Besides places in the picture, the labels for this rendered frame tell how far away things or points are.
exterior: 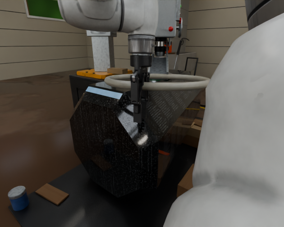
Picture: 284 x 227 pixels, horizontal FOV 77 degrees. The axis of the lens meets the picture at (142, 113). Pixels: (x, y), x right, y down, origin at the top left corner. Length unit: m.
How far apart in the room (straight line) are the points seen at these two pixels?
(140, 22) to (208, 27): 5.67
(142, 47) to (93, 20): 0.16
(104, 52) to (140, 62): 1.50
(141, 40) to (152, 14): 0.08
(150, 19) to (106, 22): 0.13
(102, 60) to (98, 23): 1.54
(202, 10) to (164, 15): 4.95
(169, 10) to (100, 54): 0.98
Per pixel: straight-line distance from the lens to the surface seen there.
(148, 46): 0.60
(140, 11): 0.59
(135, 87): 0.58
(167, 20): 1.40
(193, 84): 0.67
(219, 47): 6.12
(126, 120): 0.99
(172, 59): 4.13
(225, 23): 6.14
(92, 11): 0.55
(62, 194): 1.57
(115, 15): 0.57
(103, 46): 2.08
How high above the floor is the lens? 1.08
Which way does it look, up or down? 22 degrees down
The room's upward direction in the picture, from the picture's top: straight up
